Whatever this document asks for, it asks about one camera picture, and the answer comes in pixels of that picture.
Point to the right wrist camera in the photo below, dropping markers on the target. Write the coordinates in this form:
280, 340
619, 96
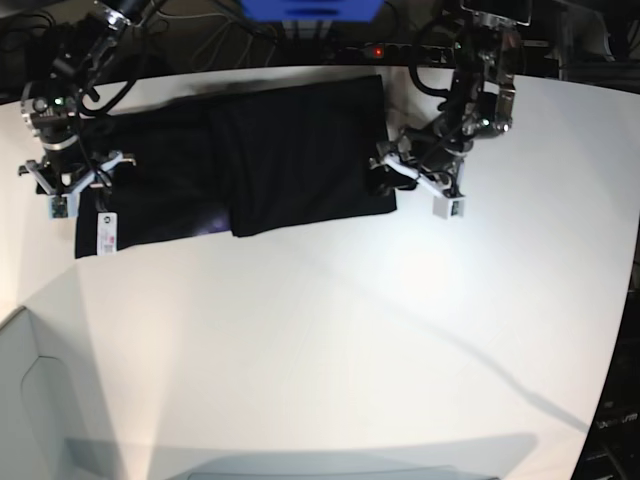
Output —
63, 207

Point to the blue plastic box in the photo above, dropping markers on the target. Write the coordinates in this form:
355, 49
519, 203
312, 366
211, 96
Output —
312, 10

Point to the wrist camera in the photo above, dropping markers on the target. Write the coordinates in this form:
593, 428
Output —
63, 207
449, 207

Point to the black power strip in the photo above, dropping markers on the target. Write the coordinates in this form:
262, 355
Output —
394, 54

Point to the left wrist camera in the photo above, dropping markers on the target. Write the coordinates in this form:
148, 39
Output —
449, 207

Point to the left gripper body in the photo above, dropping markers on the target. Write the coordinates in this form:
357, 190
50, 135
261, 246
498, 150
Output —
404, 164

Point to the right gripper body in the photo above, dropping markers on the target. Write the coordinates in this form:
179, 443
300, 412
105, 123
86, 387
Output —
55, 178

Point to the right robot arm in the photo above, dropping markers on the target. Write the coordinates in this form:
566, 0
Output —
54, 111

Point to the black T-shirt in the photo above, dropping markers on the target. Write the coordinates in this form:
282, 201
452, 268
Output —
245, 163

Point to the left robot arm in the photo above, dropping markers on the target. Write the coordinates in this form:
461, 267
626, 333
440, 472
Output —
478, 104

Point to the white T-shirt label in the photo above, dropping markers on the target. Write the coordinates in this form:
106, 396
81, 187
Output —
107, 233

